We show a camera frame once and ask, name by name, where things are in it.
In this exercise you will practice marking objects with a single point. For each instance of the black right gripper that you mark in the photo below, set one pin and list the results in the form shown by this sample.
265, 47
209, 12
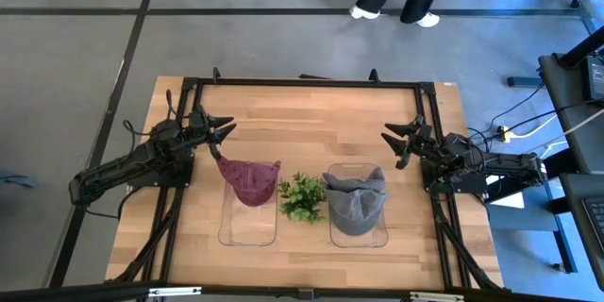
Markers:
422, 139

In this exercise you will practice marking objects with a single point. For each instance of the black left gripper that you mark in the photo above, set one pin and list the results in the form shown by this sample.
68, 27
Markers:
200, 127

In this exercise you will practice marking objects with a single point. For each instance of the maroon cap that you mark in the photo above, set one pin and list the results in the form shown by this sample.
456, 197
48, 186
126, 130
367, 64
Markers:
250, 181

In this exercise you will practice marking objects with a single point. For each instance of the grey cap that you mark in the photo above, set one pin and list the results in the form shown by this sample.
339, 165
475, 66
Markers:
354, 203

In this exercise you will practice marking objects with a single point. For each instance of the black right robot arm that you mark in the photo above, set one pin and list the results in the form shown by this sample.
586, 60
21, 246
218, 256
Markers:
495, 165

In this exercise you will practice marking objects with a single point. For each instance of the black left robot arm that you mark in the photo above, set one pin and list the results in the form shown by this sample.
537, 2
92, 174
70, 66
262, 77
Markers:
137, 162

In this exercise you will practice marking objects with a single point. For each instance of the clear plastic bin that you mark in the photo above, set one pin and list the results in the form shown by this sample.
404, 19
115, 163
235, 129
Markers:
358, 240
247, 226

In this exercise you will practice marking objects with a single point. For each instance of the yellow power plug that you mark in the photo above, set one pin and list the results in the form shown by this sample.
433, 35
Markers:
505, 134

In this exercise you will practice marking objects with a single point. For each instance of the green artificial plant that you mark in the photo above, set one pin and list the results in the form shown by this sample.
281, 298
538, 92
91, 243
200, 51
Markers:
302, 198

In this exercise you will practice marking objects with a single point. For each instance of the person's white shoe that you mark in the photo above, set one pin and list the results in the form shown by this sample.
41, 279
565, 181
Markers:
363, 12
428, 20

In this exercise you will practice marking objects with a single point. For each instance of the black side desk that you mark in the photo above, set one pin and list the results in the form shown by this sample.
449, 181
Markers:
561, 104

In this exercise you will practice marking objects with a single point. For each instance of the black power adapter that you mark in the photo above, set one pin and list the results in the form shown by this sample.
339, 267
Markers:
596, 78

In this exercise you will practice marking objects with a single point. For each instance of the black keyboard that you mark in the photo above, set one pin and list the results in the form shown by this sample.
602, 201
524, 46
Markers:
595, 217

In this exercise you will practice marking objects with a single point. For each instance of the black metal table frame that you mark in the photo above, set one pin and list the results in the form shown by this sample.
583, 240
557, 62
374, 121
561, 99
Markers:
307, 83

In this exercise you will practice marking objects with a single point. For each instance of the silver frame bracket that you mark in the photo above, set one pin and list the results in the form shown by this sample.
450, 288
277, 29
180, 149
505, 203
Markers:
174, 291
436, 296

